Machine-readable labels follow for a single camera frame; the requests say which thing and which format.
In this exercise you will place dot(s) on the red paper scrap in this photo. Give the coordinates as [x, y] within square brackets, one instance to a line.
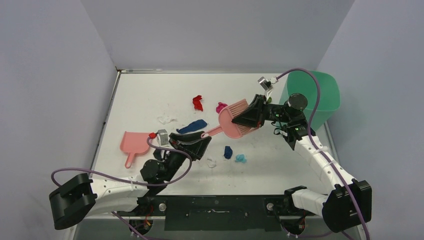
[197, 103]

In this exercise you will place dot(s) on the small dark blue paper scrap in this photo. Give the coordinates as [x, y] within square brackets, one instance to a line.
[228, 152]

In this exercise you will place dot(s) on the green plastic waste bin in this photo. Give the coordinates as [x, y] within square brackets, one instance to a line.
[329, 101]

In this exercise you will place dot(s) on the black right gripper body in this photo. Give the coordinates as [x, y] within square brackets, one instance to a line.
[262, 110]

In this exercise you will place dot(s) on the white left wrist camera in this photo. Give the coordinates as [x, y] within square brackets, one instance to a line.
[162, 137]

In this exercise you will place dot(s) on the light blue paper scrap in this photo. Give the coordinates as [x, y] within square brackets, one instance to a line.
[240, 158]

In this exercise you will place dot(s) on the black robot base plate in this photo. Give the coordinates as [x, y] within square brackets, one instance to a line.
[217, 212]

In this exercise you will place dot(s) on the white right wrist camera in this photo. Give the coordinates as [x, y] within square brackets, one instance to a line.
[265, 83]

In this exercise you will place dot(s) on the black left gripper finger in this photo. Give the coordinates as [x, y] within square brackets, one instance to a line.
[189, 137]
[196, 149]

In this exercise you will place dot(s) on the pink dustpan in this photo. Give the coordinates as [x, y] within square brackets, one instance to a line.
[134, 144]

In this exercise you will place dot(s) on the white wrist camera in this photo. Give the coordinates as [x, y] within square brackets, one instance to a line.
[162, 137]
[265, 83]

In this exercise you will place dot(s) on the long dark blue paper scrap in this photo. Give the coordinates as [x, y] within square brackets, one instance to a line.
[192, 127]

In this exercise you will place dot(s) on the white paper scrap front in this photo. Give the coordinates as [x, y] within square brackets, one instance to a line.
[211, 163]

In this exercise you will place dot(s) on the magenta paper scrap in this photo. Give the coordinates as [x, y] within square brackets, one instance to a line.
[220, 107]

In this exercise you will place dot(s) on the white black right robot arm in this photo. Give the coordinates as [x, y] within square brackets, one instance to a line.
[347, 202]

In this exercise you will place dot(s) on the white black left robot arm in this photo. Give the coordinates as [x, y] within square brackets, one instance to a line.
[92, 192]

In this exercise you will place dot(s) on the white paper scrap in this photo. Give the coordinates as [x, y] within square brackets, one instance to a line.
[211, 163]
[166, 119]

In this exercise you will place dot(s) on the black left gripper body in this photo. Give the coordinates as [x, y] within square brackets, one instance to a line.
[175, 158]

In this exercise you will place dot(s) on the white paper scrap left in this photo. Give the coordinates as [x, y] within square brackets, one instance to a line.
[166, 119]

